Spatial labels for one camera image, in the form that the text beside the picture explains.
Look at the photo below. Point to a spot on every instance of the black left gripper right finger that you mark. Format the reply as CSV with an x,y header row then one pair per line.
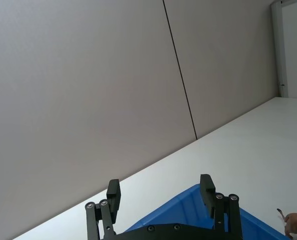
x,y
207,195

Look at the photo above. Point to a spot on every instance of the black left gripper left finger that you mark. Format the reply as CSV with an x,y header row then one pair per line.
x,y
112,200

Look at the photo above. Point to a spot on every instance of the thin dark metal tool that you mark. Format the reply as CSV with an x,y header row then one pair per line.
x,y
280,213

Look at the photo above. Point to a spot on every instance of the blue plastic bin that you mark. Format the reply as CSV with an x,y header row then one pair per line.
x,y
186,208

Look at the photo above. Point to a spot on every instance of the small metal hinge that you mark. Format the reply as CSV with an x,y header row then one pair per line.
x,y
281,85

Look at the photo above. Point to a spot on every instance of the white door frame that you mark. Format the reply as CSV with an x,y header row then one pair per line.
x,y
276,42

